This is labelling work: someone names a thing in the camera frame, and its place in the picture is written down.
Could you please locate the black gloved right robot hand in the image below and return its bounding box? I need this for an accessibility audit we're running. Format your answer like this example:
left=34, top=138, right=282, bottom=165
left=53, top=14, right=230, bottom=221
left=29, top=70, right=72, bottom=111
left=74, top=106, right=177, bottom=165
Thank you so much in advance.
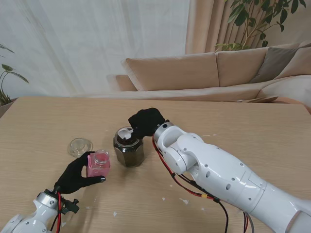
left=128, top=108, right=166, bottom=139

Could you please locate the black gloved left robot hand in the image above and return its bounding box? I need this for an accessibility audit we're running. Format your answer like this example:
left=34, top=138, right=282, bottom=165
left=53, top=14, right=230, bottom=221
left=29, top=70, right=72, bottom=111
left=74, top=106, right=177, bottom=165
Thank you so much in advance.
left=53, top=151, right=107, bottom=195

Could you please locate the white plastic spoon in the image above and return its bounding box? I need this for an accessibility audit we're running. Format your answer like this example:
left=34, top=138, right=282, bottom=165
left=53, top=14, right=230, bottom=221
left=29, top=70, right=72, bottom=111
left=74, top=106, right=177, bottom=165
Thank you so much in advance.
left=118, top=130, right=134, bottom=140

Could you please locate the pink square coffee jar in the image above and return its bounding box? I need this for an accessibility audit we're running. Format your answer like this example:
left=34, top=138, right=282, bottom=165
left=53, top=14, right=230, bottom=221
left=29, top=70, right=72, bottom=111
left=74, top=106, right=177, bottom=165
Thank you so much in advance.
left=87, top=150, right=110, bottom=178

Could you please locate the clear glass jar lid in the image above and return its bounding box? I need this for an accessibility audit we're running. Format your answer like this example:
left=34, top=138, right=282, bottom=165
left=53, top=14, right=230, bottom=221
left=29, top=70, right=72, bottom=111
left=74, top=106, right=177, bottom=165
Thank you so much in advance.
left=67, top=137, right=94, bottom=157

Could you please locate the glass jar of coffee beans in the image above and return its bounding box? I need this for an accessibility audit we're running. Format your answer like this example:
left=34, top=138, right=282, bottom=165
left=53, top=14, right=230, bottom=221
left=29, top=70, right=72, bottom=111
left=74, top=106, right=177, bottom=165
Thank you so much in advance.
left=113, top=126, right=145, bottom=167

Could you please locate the beige sofa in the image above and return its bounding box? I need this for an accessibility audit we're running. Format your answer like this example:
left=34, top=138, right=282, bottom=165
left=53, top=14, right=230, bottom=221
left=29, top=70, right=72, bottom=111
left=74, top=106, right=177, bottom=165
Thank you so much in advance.
left=106, top=42, right=311, bottom=110

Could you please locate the gray planter box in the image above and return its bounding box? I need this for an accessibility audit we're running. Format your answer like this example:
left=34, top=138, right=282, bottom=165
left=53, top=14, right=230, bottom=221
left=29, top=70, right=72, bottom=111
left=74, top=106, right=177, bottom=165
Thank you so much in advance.
left=0, top=98, right=19, bottom=119

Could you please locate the white sheer curtain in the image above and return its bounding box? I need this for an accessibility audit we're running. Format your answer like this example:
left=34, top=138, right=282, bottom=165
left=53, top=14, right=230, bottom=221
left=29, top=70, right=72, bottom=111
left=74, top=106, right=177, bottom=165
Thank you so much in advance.
left=0, top=0, right=190, bottom=98

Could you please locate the beige pleated curtain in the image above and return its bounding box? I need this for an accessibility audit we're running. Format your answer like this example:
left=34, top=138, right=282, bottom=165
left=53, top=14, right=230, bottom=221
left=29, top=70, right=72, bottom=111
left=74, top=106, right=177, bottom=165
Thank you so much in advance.
left=185, top=0, right=311, bottom=54

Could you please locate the brown cardboard piece on sofa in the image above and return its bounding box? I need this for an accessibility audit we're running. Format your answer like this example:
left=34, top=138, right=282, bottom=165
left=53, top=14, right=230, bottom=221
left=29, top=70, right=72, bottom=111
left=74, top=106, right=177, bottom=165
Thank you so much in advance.
left=234, top=96, right=279, bottom=104

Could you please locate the broad leaf green plant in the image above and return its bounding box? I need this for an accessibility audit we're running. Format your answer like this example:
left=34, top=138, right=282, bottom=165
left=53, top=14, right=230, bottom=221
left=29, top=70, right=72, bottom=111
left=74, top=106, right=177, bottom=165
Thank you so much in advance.
left=0, top=43, right=30, bottom=107

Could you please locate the gray sofa cushion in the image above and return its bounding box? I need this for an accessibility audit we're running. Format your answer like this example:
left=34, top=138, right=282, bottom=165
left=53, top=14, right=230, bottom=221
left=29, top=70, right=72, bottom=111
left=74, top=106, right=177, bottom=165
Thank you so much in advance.
left=250, top=46, right=301, bottom=83

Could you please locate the tall leafy green plant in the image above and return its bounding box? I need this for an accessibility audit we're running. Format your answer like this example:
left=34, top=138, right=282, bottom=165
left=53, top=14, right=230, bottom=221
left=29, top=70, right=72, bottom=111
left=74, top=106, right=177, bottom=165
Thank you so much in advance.
left=215, top=0, right=307, bottom=51

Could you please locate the white sofa cushion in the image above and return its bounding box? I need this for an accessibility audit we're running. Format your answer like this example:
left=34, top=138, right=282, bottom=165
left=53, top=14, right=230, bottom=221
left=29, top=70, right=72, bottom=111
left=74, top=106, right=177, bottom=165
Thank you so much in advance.
left=259, top=75, right=311, bottom=110

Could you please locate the red left arm cable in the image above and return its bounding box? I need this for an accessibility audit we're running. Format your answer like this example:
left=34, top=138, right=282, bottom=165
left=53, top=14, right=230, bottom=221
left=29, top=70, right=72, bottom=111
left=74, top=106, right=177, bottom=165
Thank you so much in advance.
left=50, top=191, right=63, bottom=233

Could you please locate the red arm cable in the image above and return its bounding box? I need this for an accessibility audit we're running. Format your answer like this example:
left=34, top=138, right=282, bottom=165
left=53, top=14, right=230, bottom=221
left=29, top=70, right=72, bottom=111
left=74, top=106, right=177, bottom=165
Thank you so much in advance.
left=50, top=191, right=63, bottom=233
left=152, top=139, right=229, bottom=233

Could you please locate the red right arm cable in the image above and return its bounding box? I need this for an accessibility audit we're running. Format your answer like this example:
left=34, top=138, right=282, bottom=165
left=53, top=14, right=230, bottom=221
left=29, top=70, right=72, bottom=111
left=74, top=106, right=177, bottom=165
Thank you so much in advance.
left=152, top=139, right=229, bottom=233

